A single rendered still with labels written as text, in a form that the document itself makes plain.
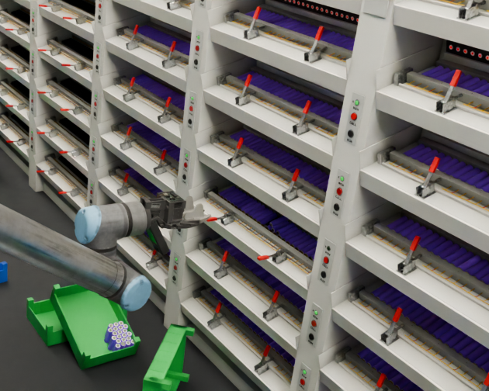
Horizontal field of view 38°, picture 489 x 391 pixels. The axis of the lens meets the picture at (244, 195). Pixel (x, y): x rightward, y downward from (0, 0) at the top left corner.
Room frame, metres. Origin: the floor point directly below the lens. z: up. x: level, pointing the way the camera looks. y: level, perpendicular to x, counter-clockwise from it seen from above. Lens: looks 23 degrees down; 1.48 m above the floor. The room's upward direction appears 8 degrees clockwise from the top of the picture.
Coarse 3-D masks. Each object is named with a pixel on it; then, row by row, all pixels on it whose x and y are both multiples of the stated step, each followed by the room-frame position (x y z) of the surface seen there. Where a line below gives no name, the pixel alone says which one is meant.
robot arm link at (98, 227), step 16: (96, 208) 1.59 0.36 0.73; (112, 208) 1.60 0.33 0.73; (128, 208) 1.63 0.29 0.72; (80, 224) 1.57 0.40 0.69; (96, 224) 1.55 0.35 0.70; (112, 224) 1.57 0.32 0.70; (128, 224) 1.60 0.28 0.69; (80, 240) 1.55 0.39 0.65; (96, 240) 1.55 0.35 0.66; (112, 240) 1.57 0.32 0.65
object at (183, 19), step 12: (120, 0) 2.61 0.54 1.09; (132, 0) 2.53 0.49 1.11; (144, 0) 2.47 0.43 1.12; (156, 0) 2.45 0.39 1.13; (168, 0) 2.42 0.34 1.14; (180, 0) 2.36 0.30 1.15; (192, 0) 2.33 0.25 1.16; (144, 12) 2.47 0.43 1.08; (156, 12) 2.39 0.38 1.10; (168, 12) 2.32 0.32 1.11; (180, 12) 2.29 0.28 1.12; (192, 12) 2.20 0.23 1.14; (180, 24) 2.27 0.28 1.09
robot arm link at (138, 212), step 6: (132, 204) 1.65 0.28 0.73; (138, 204) 1.65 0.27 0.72; (132, 210) 1.62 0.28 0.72; (138, 210) 1.63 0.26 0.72; (144, 210) 1.64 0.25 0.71; (132, 216) 1.61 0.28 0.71; (138, 216) 1.62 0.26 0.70; (144, 216) 1.63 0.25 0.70; (138, 222) 1.62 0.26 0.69; (144, 222) 1.63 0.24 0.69; (132, 228) 1.61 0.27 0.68; (138, 228) 1.62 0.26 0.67; (144, 228) 1.63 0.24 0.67; (132, 234) 1.62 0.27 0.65; (138, 234) 1.63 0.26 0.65
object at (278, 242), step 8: (208, 192) 2.14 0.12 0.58; (216, 200) 2.10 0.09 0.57; (224, 200) 2.09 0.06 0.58; (224, 208) 2.07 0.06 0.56; (232, 208) 2.04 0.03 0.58; (240, 216) 1.99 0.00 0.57; (248, 216) 1.99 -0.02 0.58; (248, 224) 1.96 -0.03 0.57; (256, 224) 1.94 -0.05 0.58; (264, 232) 1.90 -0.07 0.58; (264, 240) 1.88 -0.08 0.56; (272, 240) 1.87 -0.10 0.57; (280, 240) 1.85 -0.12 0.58; (272, 248) 1.84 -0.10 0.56; (280, 248) 1.84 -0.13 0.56; (288, 248) 1.81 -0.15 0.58; (296, 256) 1.78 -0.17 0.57; (304, 256) 1.77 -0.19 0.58; (304, 264) 1.75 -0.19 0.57; (312, 264) 1.73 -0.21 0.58
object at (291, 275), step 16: (192, 192) 2.13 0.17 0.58; (208, 208) 2.09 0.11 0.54; (208, 224) 2.06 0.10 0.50; (240, 224) 1.99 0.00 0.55; (240, 240) 1.91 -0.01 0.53; (256, 240) 1.90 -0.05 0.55; (256, 256) 1.85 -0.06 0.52; (272, 272) 1.79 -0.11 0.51; (288, 272) 1.74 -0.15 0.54; (304, 272) 1.73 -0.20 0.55; (304, 288) 1.67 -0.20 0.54
